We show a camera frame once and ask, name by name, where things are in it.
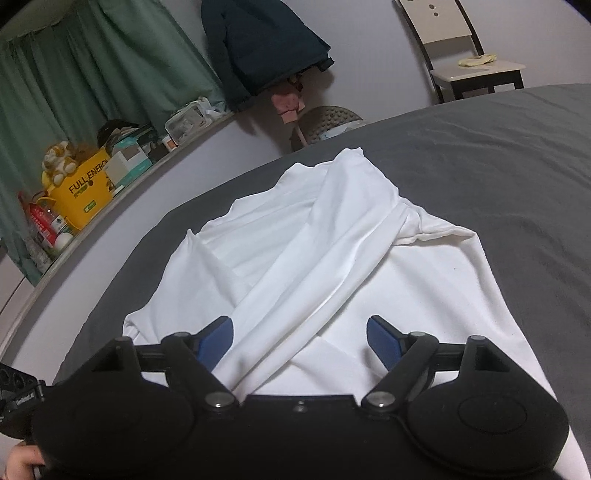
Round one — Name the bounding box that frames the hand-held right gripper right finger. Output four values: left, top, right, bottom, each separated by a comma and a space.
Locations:
361, 315, 504, 414

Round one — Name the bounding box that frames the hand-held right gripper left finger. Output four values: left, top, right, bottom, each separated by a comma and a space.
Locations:
90, 316, 241, 411

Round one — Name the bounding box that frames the white long-sleeve shirt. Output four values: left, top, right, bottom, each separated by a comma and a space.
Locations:
122, 147, 585, 480

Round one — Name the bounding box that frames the person's left hand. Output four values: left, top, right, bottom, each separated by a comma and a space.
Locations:
4, 440, 47, 480

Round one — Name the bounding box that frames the clear plastic bag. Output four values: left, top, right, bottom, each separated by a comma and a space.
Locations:
21, 231, 54, 273

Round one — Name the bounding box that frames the window ledge shelf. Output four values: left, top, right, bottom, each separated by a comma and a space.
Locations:
0, 111, 236, 352

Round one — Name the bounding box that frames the red snack bag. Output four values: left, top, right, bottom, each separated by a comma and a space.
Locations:
18, 191, 58, 245

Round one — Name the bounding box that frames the clear water bottle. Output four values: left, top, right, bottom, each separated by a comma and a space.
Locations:
48, 210, 70, 236

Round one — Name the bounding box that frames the yellow cardboard box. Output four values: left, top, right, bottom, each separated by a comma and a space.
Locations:
46, 148, 116, 230

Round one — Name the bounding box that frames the white and teal box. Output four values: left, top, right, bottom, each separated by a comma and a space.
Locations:
105, 137, 153, 185

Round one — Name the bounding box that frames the dark box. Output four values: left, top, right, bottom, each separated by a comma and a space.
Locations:
134, 127, 162, 153

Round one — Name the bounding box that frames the blue and white pack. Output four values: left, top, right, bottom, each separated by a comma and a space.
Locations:
318, 121, 365, 141

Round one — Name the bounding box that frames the clear plastic container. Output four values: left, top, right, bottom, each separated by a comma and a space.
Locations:
165, 104, 208, 144

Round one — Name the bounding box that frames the round woven stool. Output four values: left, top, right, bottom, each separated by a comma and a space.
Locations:
290, 105, 365, 153

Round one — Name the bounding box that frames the white plastic bag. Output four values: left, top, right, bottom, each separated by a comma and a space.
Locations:
196, 97, 227, 125

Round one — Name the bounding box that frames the plush monkey toy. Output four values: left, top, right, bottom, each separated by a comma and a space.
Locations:
41, 141, 79, 185

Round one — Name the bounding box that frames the black cap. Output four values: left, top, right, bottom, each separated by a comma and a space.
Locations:
97, 119, 139, 144

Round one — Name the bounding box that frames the pink hanging cloth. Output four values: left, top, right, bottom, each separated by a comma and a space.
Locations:
270, 74, 308, 153

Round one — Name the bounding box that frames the yellow cloth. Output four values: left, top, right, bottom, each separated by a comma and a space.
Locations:
457, 53, 499, 68

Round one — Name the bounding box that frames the dark teal jacket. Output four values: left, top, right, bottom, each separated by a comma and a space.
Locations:
201, 0, 335, 112

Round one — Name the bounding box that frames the cream and black chair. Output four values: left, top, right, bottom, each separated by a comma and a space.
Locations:
394, 0, 527, 104

